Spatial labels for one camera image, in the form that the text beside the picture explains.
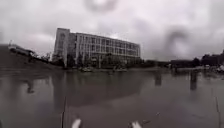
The pale building with column front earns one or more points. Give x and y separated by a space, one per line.
96 46

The wet grey paved plaza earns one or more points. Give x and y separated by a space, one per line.
110 100

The robot's own part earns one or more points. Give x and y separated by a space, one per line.
76 123
136 124

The dark row of trees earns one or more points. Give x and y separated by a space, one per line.
196 61

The dark grassy slope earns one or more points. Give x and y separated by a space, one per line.
20 61

